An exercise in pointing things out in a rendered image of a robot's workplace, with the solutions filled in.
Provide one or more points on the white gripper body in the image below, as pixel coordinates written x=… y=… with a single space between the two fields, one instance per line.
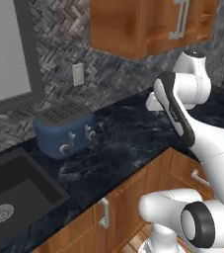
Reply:
x=152 y=102

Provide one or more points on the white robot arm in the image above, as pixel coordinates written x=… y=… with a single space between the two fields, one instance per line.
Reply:
x=215 y=148

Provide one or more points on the blue toaster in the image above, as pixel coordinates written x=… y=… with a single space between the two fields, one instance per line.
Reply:
x=62 y=135

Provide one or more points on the wooden drawer front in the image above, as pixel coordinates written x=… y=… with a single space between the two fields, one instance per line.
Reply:
x=182 y=168

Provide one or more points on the wooden base cupboard door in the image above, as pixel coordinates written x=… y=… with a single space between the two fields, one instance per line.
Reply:
x=130 y=197
x=74 y=234

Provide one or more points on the grey framed window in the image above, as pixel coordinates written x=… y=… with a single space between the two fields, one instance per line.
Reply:
x=5 y=49

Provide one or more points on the black sink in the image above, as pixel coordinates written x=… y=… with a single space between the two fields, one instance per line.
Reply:
x=14 y=191

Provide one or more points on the silver sink drain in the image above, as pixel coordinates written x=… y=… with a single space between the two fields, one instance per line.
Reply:
x=1 y=213

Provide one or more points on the white wall outlet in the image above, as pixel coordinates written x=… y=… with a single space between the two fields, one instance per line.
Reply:
x=78 y=74

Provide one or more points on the wooden wall cupboard door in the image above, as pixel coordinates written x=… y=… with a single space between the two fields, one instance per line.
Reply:
x=156 y=23

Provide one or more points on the wooden wall cupboard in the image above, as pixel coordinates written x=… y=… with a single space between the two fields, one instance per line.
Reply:
x=115 y=26

